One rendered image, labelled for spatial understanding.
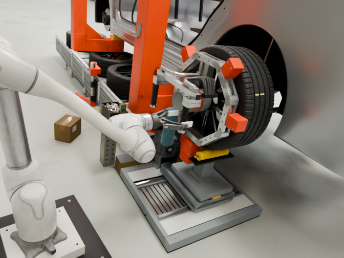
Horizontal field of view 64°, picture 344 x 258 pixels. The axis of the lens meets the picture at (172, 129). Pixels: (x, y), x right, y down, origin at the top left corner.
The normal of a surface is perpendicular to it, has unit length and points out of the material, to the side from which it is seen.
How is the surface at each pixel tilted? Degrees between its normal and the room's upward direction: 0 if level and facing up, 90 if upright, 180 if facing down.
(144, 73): 90
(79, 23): 90
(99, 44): 90
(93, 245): 0
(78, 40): 90
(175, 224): 0
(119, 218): 0
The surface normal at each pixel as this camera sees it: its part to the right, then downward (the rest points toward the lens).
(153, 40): 0.51, 0.47
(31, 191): 0.18, -0.83
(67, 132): -0.17, 0.43
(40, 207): 0.70, 0.10
